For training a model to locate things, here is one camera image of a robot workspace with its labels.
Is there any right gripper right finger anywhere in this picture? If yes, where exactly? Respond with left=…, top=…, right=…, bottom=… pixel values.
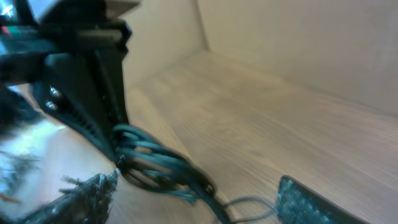
left=275, top=175, right=368, bottom=224

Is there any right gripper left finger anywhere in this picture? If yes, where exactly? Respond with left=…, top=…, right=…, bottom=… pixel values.
left=15, top=169, right=119, bottom=224

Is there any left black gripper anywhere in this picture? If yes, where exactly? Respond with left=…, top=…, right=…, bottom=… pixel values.
left=1, top=0, right=140, bottom=161

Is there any thin black USB cable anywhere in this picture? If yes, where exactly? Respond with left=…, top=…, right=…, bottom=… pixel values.
left=217, top=195, right=279, bottom=224

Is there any thick black USB cable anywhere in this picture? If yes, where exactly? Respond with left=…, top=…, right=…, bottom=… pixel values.
left=111, top=124, right=233, bottom=224

